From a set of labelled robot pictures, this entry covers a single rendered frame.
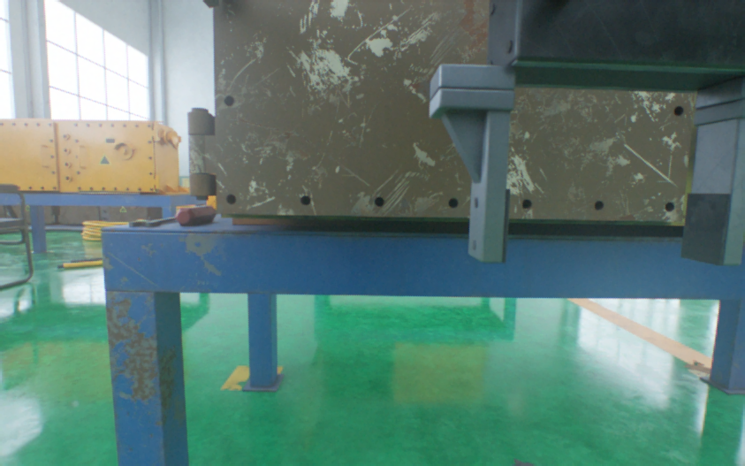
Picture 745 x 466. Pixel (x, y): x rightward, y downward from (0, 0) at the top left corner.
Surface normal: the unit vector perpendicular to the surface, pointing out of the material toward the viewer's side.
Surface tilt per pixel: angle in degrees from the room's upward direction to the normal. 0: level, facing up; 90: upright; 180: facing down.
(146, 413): 90
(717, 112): 90
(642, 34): 90
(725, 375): 90
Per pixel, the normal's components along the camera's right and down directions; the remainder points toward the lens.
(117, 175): 0.04, 0.11
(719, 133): -1.00, -0.01
